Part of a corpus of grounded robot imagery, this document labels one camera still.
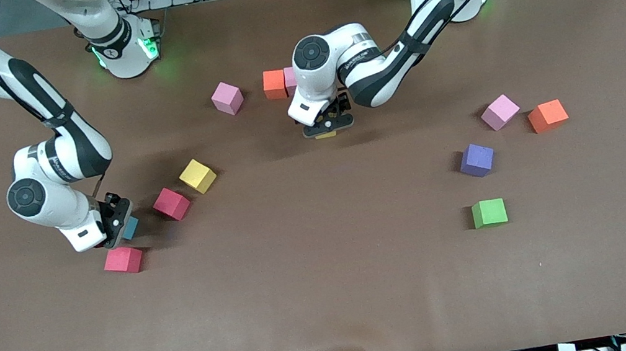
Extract cyan foam cube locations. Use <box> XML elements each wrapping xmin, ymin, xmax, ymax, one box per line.
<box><xmin>119</xmin><ymin>215</ymin><xmax>143</xmax><ymax>242</ymax></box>

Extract red foam cube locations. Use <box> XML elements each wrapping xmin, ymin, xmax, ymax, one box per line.
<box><xmin>101</xmin><ymin>243</ymin><xmax>147</xmax><ymax>278</ymax></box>
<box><xmin>150</xmin><ymin>184</ymin><xmax>194</xmax><ymax>225</ymax></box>

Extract pink foam cube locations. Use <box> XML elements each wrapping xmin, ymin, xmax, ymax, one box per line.
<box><xmin>209</xmin><ymin>78</ymin><xmax>247</xmax><ymax>118</ymax></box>
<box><xmin>282</xmin><ymin>66</ymin><xmax>301</xmax><ymax>97</ymax></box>
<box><xmin>477</xmin><ymin>92</ymin><xmax>524</xmax><ymax>133</ymax></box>

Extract orange foam cube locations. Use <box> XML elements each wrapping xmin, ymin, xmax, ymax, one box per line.
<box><xmin>261</xmin><ymin>68</ymin><xmax>288</xmax><ymax>101</ymax></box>
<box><xmin>525</xmin><ymin>98</ymin><xmax>571</xmax><ymax>135</ymax></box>

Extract purple foam cube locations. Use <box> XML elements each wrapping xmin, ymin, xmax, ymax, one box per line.
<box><xmin>457</xmin><ymin>140</ymin><xmax>499</xmax><ymax>180</ymax></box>

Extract green foam cube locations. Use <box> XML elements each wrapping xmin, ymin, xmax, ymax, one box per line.
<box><xmin>471</xmin><ymin>197</ymin><xmax>510</xmax><ymax>230</ymax></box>

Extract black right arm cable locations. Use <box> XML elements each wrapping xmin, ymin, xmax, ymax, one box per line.
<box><xmin>89</xmin><ymin>171</ymin><xmax>111</xmax><ymax>200</ymax></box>

